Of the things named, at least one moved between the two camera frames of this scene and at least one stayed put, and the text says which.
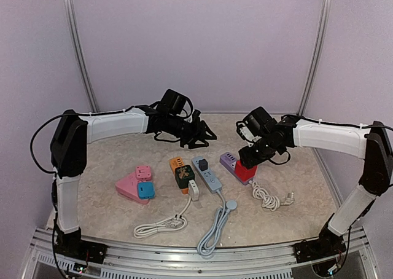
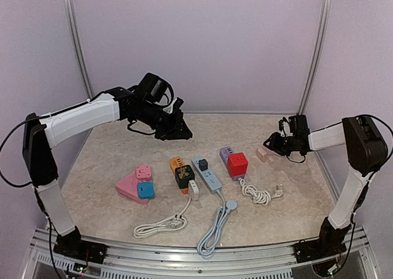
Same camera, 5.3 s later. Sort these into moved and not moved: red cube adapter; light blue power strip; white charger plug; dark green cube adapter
Moved: red cube adapter
Not moved: white charger plug; light blue power strip; dark green cube adapter
